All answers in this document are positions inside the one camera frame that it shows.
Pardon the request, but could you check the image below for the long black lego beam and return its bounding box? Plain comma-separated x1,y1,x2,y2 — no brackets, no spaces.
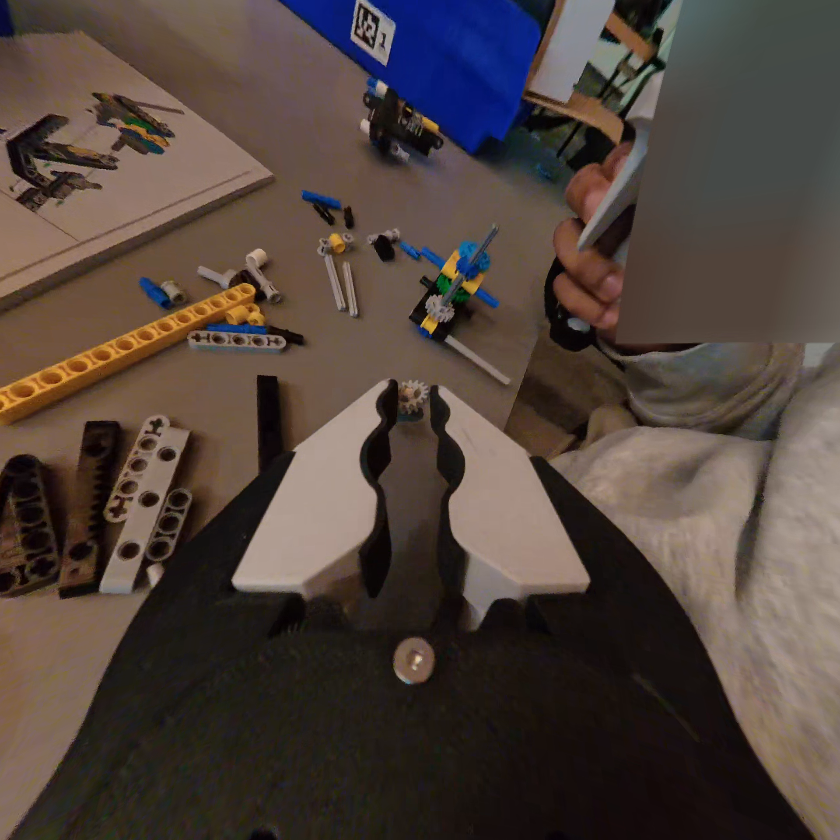
256,375,284,472

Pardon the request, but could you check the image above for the black curved lego liftarm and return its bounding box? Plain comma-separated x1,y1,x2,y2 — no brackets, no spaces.
0,454,61,598

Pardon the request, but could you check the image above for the grey lego axle with connector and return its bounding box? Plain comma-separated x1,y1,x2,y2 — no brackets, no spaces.
318,238,347,311

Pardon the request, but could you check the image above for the blue and grey lego connector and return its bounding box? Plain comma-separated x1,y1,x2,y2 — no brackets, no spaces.
139,277,188,309

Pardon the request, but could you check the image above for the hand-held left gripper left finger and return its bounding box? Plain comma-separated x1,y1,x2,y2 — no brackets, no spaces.
231,378,400,599

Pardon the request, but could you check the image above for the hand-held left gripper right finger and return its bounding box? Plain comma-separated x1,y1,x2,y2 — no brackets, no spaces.
428,386,592,632

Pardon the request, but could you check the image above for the person's right hand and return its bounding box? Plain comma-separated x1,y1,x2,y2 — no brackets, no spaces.
553,141,637,330

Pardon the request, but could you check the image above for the open lego instruction booklet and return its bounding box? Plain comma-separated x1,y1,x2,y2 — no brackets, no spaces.
0,31,275,312

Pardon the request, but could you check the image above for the black and blue lego assembly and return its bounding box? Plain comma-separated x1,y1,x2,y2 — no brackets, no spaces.
360,77,444,164

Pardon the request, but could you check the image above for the long yellow lego beam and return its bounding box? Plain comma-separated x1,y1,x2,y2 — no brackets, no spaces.
0,283,257,425

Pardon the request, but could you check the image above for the thick light grey lego beam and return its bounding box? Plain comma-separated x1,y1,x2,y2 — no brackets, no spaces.
100,423,193,595

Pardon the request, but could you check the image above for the person's right forearm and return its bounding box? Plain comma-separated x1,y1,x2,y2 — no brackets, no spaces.
600,343,805,441

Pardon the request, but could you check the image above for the lego gear assembly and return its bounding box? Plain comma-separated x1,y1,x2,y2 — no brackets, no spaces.
409,223,511,387

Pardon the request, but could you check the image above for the thin light grey lego liftarm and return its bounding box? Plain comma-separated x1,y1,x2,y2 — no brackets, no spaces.
188,330,287,353
104,415,170,524

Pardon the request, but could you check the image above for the black lego gear rack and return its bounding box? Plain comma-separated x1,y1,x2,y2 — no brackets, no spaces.
58,421,122,599

